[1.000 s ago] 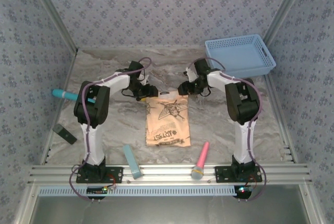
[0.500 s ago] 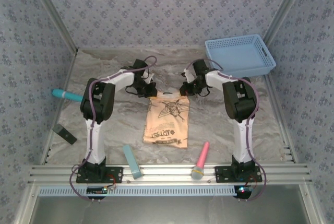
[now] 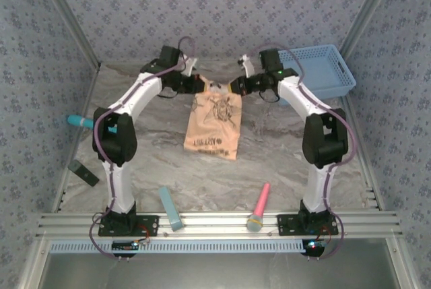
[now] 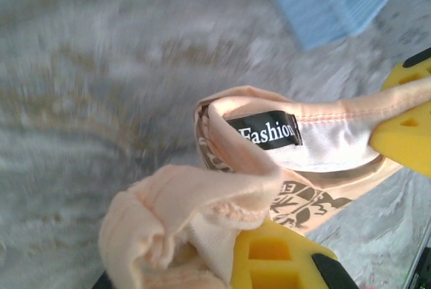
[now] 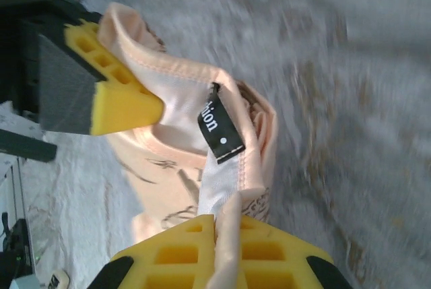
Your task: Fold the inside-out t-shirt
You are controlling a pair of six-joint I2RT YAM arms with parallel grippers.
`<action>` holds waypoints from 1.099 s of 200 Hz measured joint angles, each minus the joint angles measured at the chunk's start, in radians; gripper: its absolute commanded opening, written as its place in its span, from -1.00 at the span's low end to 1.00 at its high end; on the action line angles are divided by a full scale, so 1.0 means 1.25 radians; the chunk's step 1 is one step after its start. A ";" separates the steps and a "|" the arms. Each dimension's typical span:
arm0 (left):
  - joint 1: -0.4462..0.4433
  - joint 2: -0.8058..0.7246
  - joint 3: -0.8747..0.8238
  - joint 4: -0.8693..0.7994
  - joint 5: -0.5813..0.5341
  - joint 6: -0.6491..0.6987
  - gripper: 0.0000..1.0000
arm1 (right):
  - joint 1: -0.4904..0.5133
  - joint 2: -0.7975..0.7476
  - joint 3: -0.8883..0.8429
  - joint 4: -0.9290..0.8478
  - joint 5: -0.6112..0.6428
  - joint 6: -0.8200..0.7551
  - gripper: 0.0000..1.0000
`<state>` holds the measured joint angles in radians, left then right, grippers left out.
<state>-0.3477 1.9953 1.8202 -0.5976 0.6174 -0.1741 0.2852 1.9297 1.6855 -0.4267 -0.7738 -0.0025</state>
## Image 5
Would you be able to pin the peach printed t-shirt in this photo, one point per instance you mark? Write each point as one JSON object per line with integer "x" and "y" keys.
{"x": 175, "y": 154}

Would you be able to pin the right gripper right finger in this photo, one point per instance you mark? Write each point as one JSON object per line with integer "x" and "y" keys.
{"x": 286, "y": 262}

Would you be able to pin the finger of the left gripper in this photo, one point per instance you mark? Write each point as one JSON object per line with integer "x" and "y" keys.
{"x": 118, "y": 107}

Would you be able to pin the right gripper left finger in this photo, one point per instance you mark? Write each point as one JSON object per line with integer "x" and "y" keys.
{"x": 175, "y": 262}

